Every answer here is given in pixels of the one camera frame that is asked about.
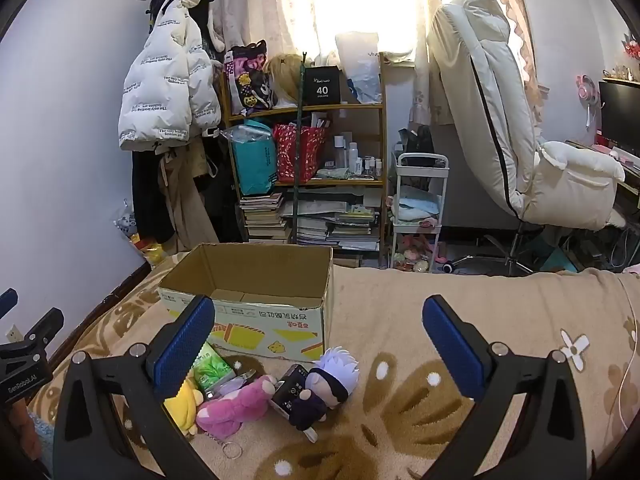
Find light blue cloth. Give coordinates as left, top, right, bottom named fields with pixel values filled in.
left=396, top=185, right=441, bottom=224

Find beige hanging coat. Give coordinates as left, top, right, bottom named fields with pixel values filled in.
left=157, top=142, right=221, bottom=257

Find metal key ring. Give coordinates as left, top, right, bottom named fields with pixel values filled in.
left=215, top=432, right=244, bottom=459

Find green pole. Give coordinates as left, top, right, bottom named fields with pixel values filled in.
left=292, top=50, right=307, bottom=244

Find red patterned bag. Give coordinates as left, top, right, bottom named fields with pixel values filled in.
left=272, top=124, right=327, bottom=184

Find pink lace curtain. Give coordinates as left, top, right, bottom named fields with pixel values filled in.
left=487, top=0, right=547, bottom=126

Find beige flower blanket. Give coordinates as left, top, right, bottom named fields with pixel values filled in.
left=27, top=255, right=640, bottom=480

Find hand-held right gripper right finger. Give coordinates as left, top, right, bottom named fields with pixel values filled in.
left=421, top=295, right=587, bottom=480

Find small lilac pouch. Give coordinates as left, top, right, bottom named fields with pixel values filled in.
left=215, top=370, right=258, bottom=401

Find white cable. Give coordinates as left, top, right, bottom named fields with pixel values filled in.
left=602, top=275, right=640, bottom=437

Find colourful printed bag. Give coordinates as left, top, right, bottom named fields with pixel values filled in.
left=225, top=40, right=278, bottom=116

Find white plastic bag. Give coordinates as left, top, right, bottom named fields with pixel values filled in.
left=334, top=31, right=382, bottom=104

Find floral curtain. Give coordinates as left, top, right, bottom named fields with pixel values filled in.
left=210, top=0, right=321, bottom=61

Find dark hanging clothes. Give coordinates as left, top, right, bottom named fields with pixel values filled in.
left=197, top=135, right=246, bottom=245

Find black bag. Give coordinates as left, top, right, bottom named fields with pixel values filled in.
left=397, top=125, right=448, bottom=169

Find black monitor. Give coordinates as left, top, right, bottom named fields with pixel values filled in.
left=598, top=80, right=640, bottom=159

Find wooden shelf unit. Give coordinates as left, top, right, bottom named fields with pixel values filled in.
left=220, top=52, right=388, bottom=267

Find white trolley cart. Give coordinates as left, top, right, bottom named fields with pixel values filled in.
left=389, top=152, right=449, bottom=274

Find yellow plush toy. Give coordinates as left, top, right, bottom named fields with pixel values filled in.
left=164, top=379, right=206, bottom=436

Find white padded office chair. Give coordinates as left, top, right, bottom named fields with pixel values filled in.
left=426, top=0, right=627, bottom=277

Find black cardboard box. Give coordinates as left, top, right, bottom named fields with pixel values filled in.
left=304, top=65, right=343, bottom=105

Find pink desk fan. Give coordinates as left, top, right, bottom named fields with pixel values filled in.
left=575, top=74, right=604, bottom=147

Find white-haired plush doll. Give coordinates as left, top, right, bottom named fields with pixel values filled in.
left=289, top=346, right=360, bottom=433

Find pink plush toy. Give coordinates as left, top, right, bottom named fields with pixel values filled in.
left=196, top=374, right=278, bottom=438

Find white puffer jacket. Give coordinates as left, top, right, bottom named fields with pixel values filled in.
left=117, top=0, right=223, bottom=151

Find group of small bottles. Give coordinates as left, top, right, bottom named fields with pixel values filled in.
left=324, top=134, right=384, bottom=179

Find blonde wig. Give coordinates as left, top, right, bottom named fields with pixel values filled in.
left=264, top=54, right=304, bottom=109

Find teal shopping bag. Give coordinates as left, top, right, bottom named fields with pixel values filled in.
left=230, top=120, right=279, bottom=197

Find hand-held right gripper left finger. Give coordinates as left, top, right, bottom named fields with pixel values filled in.
left=51, top=294, right=221, bottom=480

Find black patterned small box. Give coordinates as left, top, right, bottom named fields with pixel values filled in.
left=270, top=364, right=311, bottom=413

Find clear snack bag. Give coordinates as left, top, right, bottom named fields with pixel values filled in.
left=113, top=200, right=167, bottom=267

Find person's left hand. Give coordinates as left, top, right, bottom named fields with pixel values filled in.
left=9, top=401, right=39, bottom=462

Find black hanging coat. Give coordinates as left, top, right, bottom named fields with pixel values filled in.
left=131, top=147, right=177, bottom=243

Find pile of magazines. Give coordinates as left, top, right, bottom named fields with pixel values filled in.
left=294, top=200, right=382, bottom=254

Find stack of brown books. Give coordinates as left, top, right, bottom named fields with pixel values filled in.
left=239, top=192, right=294, bottom=245

